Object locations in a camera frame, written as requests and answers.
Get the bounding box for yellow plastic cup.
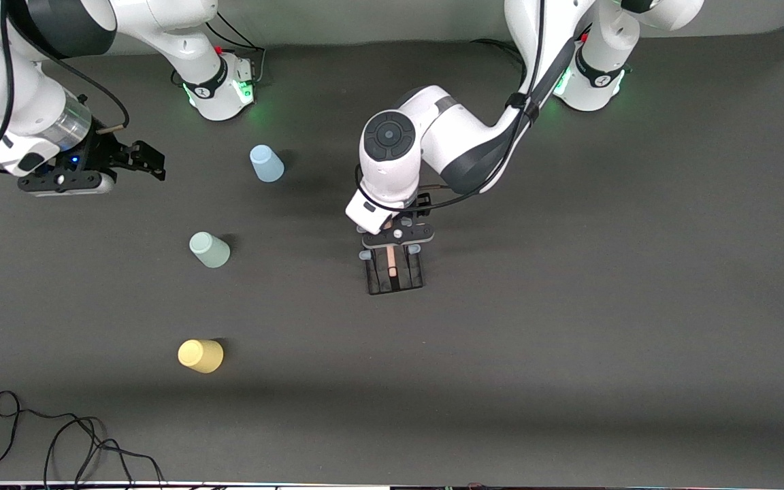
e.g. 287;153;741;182
178;339;225;374

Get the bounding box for dark grey table cloth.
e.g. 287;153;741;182
0;24;784;485

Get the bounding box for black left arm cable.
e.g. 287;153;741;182
355;0;551;214

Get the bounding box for pale green plastic cup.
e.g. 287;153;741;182
189;231;231;269

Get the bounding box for black left arm base cables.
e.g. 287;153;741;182
470;37;526;70

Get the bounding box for black wire cup holder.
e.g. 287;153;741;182
358;243;427;295

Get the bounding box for thin black loose cable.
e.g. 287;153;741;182
0;391;165;488

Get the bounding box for light blue plastic cup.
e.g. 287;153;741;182
250;144;285;183

